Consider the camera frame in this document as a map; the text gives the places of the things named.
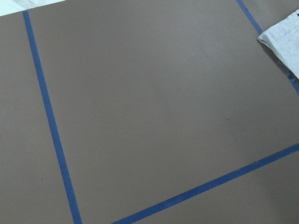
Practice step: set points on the grey cartoon print t-shirt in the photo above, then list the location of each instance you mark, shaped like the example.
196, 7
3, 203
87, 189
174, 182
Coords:
283, 39

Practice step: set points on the clear plastic bag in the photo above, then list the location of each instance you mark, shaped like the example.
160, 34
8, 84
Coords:
31, 3

